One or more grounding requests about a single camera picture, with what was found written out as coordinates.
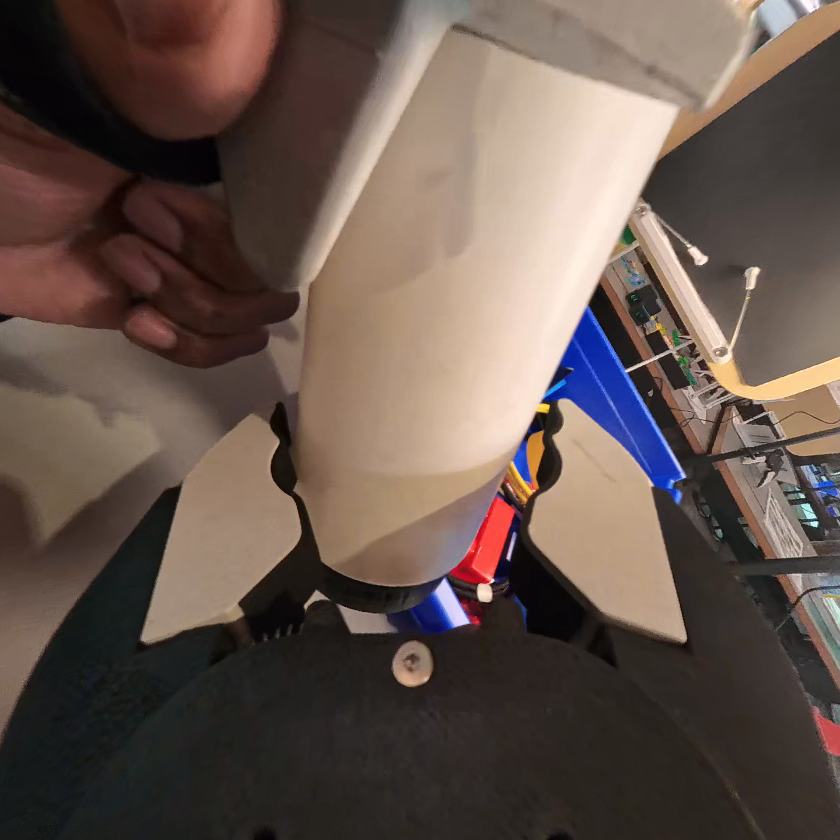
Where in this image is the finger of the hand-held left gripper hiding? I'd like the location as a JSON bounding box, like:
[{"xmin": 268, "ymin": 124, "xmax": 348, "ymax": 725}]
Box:
[
  {"xmin": 453, "ymin": 0, "xmax": 756, "ymax": 112},
  {"xmin": 220, "ymin": 0, "xmax": 473, "ymax": 293}
]

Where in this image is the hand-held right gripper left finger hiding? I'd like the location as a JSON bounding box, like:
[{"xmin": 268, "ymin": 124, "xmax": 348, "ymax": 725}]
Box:
[{"xmin": 140, "ymin": 402, "xmax": 322, "ymax": 645}]

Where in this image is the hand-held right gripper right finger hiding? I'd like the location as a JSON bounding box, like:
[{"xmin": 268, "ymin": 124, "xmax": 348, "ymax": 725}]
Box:
[{"xmin": 511, "ymin": 399, "xmax": 689, "ymax": 645}]

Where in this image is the blue plastic bin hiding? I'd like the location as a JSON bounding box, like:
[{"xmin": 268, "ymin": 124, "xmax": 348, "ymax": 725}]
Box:
[{"xmin": 387, "ymin": 305, "xmax": 686, "ymax": 634}]

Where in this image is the white plastic bottle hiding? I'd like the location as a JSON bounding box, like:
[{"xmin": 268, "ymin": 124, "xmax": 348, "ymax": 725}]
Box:
[{"xmin": 289, "ymin": 26, "xmax": 680, "ymax": 614}]

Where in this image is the person's left hand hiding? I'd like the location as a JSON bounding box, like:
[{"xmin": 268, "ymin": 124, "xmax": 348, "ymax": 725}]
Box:
[{"xmin": 0, "ymin": 0, "xmax": 299, "ymax": 368}]

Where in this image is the red flat box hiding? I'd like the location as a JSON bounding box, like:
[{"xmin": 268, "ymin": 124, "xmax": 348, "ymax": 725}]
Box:
[{"xmin": 451, "ymin": 497, "xmax": 519, "ymax": 586}]

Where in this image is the wooden desk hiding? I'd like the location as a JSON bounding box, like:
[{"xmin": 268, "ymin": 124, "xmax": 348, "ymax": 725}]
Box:
[{"xmin": 600, "ymin": 249, "xmax": 840, "ymax": 690}]

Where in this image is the black device with green display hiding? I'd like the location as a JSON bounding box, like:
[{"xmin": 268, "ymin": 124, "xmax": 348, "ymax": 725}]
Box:
[{"xmin": 626, "ymin": 285, "xmax": 660, "ymax": 327}]

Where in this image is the white panel stand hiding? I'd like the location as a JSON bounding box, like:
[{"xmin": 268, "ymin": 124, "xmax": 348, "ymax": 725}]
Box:
[{"xmin": 626, "ymin": 203, "xmax": 763, "ymax": 366}]

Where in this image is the yellow cable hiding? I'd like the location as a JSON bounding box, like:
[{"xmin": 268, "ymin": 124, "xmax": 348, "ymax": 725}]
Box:
[{"xmin": 508, "ymin": 407, "xmax": 559, "ymax": 506}]

